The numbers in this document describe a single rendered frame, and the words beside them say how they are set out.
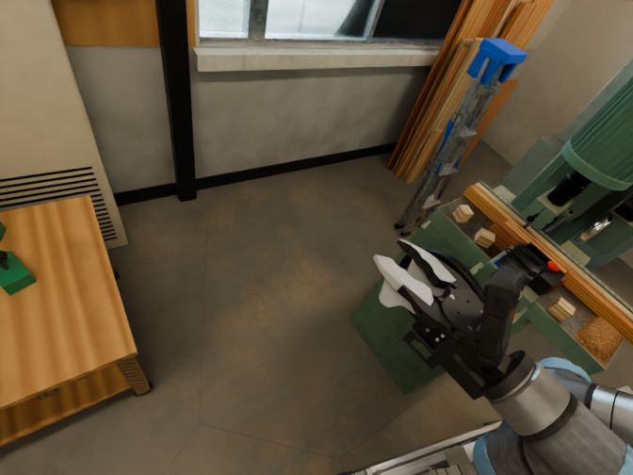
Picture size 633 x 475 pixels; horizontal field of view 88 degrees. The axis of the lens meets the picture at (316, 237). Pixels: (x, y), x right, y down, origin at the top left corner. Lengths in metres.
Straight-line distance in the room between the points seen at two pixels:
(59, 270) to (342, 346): 1.21
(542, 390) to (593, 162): 0.69
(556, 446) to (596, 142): 0.73
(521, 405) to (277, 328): 1.38
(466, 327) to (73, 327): 1.04
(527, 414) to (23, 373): 1.11
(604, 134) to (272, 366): 1.42
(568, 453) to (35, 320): 1.20
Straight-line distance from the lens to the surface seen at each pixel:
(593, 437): 0.48
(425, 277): 0.49
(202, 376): 1.62
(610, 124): 1.02
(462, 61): 2.42
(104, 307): 1.20
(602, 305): 1.24
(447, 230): 1.15
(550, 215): 1.13
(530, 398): 0.45
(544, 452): 0.48
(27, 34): 1.33
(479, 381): 0.48
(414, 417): 1.81
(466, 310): 0.45
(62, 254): 1.34
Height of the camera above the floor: 1.56
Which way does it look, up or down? 49 degrees down
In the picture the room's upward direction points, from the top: 21 degrees clockwise
